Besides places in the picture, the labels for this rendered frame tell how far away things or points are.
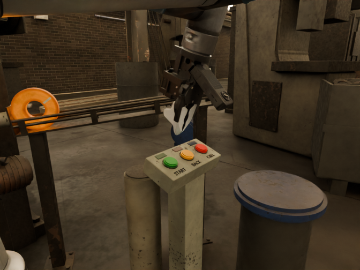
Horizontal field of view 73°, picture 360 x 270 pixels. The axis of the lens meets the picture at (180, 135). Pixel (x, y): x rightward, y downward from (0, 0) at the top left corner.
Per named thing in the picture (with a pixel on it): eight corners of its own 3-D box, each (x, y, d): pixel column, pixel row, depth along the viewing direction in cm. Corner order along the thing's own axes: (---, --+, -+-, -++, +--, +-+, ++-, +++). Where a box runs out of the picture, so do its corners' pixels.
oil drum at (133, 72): (110, 124, 362) (105, 61, 337) (141, 117, 406) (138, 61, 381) (137, 131, 326) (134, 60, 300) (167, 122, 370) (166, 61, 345)
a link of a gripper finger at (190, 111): (171, 124, 69) (180, 93, 65) (187, 134, 66) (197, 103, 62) (164, 126, 67) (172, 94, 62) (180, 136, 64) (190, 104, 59)
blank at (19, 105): (36, 136, 95) (34, 138, 92) (2, 105, 89) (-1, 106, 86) (68, 111, 96) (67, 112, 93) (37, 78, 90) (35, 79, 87)
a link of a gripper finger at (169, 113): (164, 126, 67) (172, 94, 62) (180, 136, 64) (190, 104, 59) (156, 128, 64) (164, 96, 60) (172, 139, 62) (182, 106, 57)
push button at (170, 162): (159, 163, 68) (160, 158, 67) (169, 159, 71) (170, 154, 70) (170, 172, 66) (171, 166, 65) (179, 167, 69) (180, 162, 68)
